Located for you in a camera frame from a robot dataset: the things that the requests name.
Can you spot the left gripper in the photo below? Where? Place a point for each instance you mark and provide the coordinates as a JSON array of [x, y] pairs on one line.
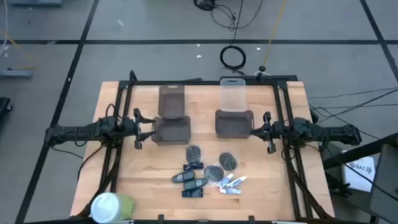
[[130, 127]]

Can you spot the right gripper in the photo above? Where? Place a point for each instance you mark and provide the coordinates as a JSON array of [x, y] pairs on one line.
[[275, 130]]

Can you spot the wide smoky plastic bin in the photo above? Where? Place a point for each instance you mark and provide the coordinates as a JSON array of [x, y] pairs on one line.
[[171, 132], [233, 126]]

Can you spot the narrow smoky plastic bin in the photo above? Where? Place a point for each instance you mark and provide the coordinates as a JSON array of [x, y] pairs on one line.
[[171, 102]]

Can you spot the grey sock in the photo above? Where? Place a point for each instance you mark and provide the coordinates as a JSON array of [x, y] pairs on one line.
[[193, 153]]

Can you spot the small white toothpaste tube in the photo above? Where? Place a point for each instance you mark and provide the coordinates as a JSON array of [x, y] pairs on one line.
[[230, 191], [224, 181], [237, 181]]

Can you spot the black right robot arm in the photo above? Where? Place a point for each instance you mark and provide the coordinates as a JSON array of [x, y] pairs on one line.
[[326, 132]]

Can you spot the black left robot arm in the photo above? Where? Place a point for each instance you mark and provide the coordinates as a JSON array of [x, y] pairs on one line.
[[77, 132]]

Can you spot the clear plastic bin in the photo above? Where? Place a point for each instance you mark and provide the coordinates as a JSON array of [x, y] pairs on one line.
[[233, 96]]

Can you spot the black round knob stand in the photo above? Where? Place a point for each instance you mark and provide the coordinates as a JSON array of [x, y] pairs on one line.
[[262, 68]]

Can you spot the green canister with white lid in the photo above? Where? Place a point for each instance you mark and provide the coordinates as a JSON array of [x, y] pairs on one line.
[[112, 207]]

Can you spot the black slanted bar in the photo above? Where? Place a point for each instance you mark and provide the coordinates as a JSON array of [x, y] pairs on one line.
[[357, 154]]

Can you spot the white cardboard box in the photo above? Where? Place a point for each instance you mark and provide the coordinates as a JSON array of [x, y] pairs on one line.
[[357, 177]]

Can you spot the grey chair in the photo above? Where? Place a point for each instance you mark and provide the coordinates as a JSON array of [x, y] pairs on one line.
[[385, 180]]

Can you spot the black floor object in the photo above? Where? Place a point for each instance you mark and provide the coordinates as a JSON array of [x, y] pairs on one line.
[[3, 107]]

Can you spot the grey flat floor base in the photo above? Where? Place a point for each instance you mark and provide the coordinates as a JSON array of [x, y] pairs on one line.
[[34, 2]]

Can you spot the black metal table frame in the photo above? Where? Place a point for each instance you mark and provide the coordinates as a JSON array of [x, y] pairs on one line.
[[202, 82]]

